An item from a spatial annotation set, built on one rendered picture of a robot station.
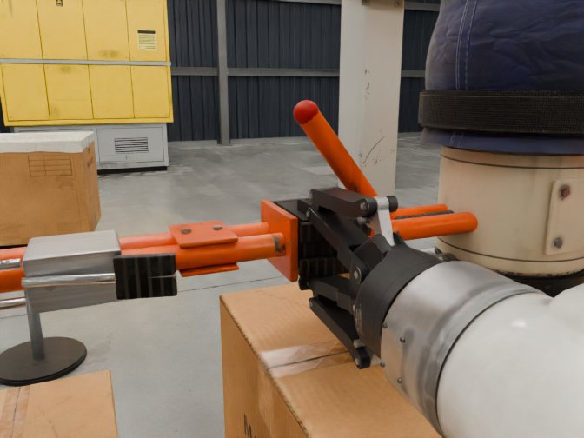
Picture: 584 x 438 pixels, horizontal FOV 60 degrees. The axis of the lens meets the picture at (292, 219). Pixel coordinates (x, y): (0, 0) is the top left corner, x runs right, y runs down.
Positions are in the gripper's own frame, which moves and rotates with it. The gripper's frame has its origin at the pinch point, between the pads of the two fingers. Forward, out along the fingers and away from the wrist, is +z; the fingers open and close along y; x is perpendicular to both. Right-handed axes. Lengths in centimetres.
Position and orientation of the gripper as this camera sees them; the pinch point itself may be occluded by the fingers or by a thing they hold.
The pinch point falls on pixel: (302, 235)
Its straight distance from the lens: 49.0
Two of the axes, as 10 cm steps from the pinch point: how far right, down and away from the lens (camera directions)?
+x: 9.3, -1.0, 3.7
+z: -3.8, -2.4, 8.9
